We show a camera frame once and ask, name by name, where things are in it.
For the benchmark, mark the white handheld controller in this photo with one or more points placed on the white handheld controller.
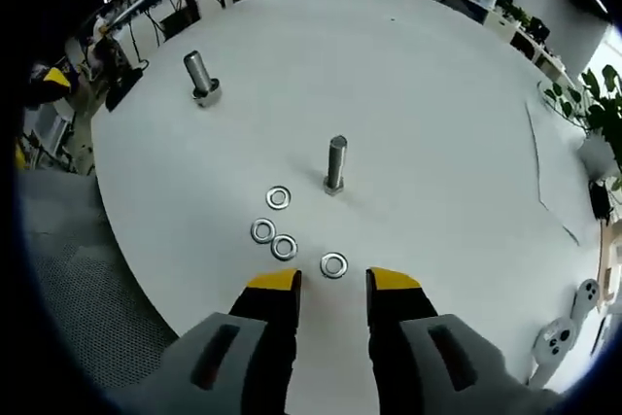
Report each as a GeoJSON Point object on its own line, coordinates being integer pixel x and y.
{"type": "Point", "coordinates": [554, 344]}
{"type": "Point", "coordinates": [585, 300]}

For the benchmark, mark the light wooden stand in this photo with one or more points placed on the light wooden stand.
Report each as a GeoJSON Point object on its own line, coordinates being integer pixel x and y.
{"type": "Point", "coordinates": [610, 264]}

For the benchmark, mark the white paper sheet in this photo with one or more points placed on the white paper sheet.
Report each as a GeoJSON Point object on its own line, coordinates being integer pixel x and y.
{"type": "Point", "coordinates": [559, 167]}

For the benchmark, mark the grey mesh chair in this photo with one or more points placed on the grey mesh chair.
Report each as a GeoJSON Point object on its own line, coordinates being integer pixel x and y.
{"type": "Point", "coordinates": [73, 264]}

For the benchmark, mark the silver washer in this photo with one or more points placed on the silver washer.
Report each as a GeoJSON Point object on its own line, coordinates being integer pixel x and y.
{"type": "Point", "coordinates": [253, 231]}
{"type": "Point", "coordinates": [274, 247]}
{"type": "Point", "coordinates": [323, 266]}
{"type": "Point", "coordinates": [268, 198]}

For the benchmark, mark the small black device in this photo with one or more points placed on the small black device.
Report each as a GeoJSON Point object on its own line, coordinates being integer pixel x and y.
{"type": "Point", "coordinates": [601, 201]}

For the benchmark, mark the potted green plant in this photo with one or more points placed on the potted green plant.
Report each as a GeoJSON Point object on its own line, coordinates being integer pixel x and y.
{"type": "Point", "coordinates": [600, 109]}

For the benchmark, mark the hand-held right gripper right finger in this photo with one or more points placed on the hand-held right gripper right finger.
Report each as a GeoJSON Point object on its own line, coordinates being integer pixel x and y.
{"type": "Point", "coordinates": [418, 352]}

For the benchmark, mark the small steel threaded stud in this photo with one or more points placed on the small steel threaded stud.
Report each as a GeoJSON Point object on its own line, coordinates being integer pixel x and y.
{"type": "Point", "coordinates": [336, 162]}

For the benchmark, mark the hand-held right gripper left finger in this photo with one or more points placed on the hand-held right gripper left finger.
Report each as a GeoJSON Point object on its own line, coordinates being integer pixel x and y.
{"type": "Point", "coordinates": [228, 356]}

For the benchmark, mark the large steel threaded stud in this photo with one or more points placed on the large steel threaded stud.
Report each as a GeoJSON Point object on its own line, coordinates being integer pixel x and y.
{"type": "Point", "coordinates": [200, 76]}

